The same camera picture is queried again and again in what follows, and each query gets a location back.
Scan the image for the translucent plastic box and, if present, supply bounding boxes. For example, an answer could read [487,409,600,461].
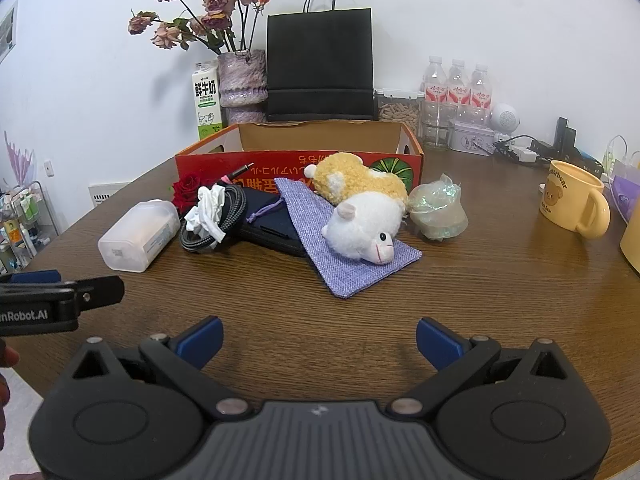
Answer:
[98,200,180,273]

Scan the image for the purple fabric pouch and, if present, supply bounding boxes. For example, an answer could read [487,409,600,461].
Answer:
[274,178,422,299]

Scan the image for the white tissue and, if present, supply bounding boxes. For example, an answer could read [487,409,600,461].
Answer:
[186,184,226,245]

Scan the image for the dark navy zip case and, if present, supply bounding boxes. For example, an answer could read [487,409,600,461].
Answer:
[240,188,307,258]

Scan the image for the iridescent bundle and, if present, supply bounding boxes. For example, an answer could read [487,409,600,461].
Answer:
[408,174,469,242]

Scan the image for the red rose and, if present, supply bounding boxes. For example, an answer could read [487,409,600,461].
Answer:
[171,174,215,217]

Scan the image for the white yellow plush toy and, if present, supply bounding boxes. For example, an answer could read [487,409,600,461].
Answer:
[304,152,408,245]

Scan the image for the red cardboard box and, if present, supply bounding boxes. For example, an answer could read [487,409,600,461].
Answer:
[175,120,424,193]

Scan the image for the left hand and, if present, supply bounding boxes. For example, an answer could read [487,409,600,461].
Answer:
[0,340,20,445]

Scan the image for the yellow bear mug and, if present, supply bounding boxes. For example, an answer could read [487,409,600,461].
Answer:
[539,160,611,240]

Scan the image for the black stand device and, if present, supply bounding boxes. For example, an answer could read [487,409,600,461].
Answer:
[529,117,603,178]

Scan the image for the jar of seeds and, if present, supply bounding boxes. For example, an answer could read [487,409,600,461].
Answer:
[374,88,424,136]

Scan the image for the milk carton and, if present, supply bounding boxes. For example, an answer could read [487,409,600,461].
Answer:
[192,60,224,140]

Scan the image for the water bottle left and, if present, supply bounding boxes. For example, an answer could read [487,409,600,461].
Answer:
[421,55,447,148]

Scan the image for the water bottle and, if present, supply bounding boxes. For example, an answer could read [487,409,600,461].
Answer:
[469,64,492,125]
[442,58,470,124]
[421,55,447,148]

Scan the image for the water bottle right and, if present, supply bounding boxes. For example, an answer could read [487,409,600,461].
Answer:
[469,64,492,125]

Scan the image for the water bottle middle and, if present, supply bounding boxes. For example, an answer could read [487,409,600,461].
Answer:
[442,58,470,124]

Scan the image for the purple ceramic vase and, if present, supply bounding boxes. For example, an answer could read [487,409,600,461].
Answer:
[218,50,268,125]

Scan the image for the black paper bag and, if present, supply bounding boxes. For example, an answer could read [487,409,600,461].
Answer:
[266,0,375,122]

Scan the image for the dried pink flowers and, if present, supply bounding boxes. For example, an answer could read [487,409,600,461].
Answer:
[127,0,271,55]

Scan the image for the wire rack with items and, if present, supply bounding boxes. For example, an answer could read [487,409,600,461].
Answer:
[1,181,58,272]

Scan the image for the white charger with cables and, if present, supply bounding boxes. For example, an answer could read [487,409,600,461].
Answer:
[494,133,550,166]

